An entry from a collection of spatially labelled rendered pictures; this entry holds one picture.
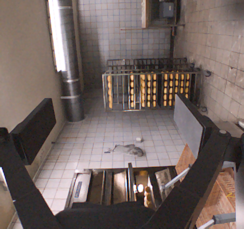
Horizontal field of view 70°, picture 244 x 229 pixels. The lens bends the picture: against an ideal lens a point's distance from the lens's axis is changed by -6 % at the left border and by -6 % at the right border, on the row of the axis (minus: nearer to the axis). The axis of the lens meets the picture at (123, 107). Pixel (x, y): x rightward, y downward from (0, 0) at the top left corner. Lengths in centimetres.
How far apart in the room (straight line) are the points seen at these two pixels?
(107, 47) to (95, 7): 106
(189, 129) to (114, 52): 516
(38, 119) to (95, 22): 516
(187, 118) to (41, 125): 13
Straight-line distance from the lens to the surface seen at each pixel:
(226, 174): 180
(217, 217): 133
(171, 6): 476
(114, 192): 220
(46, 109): 19
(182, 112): 18
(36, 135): 17
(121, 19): 526
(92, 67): 541
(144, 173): 243
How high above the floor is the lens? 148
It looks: level
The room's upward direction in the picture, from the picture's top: 92 degrees counter-clockwise
